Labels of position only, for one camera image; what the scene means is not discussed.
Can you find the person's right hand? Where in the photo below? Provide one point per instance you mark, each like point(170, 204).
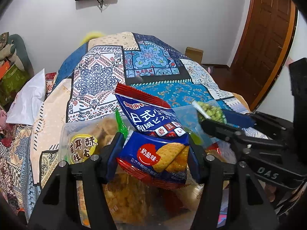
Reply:
point(269, 191)

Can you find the red snack packet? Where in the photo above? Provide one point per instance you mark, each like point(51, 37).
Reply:
point(215, 149)

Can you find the brown wooden door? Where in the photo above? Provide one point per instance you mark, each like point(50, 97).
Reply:
point(266, 40)

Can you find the green bag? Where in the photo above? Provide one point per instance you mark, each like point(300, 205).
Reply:
point(12, 83)

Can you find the blue biscuit packet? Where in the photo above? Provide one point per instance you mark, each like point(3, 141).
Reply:
point(156, 159)
point(148, 115)

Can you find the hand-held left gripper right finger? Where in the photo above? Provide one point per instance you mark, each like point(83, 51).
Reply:
point(194, 165)

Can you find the yellow object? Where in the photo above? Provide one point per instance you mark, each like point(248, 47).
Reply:
point(92, 37)

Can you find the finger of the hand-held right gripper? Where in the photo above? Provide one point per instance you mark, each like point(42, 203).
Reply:
point(220, 130)
point(239, 119)

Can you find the green pea packet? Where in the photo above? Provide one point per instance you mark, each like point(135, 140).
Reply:
point(212, 111)

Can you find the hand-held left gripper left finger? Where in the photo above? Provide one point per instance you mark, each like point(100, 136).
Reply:
point(110, 167)

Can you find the brown pastry packet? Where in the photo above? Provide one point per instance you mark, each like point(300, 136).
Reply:
point(126, 201)

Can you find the white pillow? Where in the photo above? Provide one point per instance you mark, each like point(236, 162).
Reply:
point(30, 98)

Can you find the green edged crisps packet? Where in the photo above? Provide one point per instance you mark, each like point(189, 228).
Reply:
point(82, 143)

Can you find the orange box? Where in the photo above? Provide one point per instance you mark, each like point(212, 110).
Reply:
point(4, 69)

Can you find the clear plastic container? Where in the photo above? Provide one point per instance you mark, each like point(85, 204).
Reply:
point(184, 118)

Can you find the cardboard box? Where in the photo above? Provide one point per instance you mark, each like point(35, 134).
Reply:
point(194, 54)

